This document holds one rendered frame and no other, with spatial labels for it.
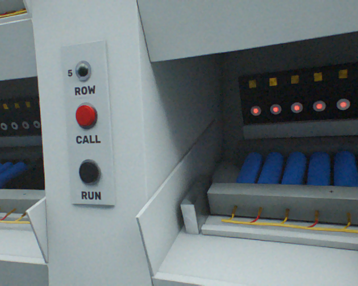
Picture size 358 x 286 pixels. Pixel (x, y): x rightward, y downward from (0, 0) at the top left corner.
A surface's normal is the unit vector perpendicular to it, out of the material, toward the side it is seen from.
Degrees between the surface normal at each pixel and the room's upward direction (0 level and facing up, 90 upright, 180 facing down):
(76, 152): 90
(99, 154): 90
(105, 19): 90
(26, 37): 110
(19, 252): 20
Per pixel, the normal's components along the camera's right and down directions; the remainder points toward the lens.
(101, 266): -0.40, 0.05
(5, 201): -0.36, 0.40
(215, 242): -0.19, -0.92
